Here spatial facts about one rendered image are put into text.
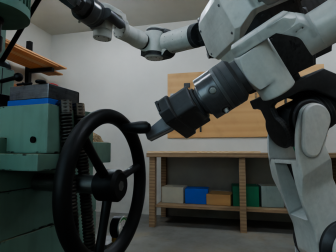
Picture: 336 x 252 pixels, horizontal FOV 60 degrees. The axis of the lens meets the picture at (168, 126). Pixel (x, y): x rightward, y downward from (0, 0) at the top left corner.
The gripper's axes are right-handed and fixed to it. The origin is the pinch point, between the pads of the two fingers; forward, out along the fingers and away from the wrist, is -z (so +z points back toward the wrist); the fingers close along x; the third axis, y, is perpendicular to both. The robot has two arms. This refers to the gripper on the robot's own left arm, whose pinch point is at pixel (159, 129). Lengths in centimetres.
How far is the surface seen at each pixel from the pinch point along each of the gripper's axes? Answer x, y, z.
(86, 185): -6.4, -5.9, -15.5
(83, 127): -15.9, -2.5, -6.1
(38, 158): -16.0, -2.3, -16.5
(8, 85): -13.2, 25.0, -26.3
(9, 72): -13.9, 27.5, -24.7
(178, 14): 224, 289, 6
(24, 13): -16.8, 37.8, -14.6
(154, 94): 261, 230, -82
